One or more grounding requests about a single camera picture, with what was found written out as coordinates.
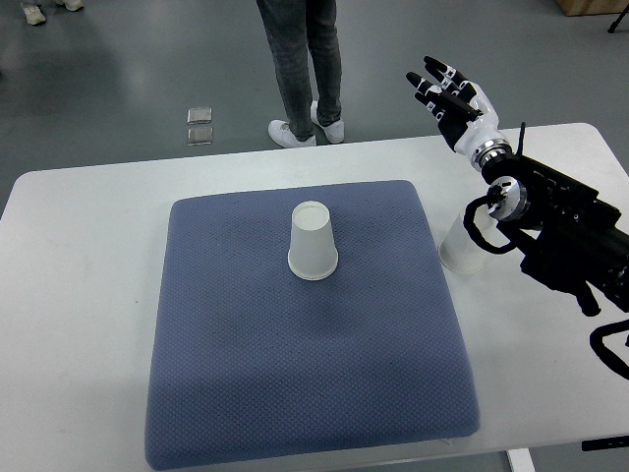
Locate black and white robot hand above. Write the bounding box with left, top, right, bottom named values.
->
left=406, top=56, right=500, bottom=155

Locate white paper cup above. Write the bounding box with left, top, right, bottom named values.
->
left=438, top=212, right=486, bottom=274
left=287, top=201, right=338, bottom=281

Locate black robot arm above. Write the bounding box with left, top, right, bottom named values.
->
left=463, top=140, right=628, bottom=317

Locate wooden box corner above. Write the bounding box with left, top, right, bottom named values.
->
left=555, top=0, right=628, bottom=17

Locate black tripod leg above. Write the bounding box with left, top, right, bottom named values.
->
left=607, top=7, right=629, bottom=33

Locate person in grey jeans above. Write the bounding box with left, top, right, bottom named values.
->
left=257, top=0, right=345, bottom=148

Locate upper metal floor plate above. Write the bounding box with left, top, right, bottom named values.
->
left=187, top=106, right=212, bottom=125

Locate blue quilted cushion mat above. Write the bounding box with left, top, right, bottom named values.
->
left=143, top=179, right=482, bottom=472

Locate white table leg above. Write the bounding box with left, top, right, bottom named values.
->
left=506, top=448, right=536, bottom=472

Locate black table control panel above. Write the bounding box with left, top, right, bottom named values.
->
left=581, top=435, right=629, bottom=451

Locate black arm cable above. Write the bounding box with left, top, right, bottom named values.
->
left=462, top=195, right=522, bottom=256

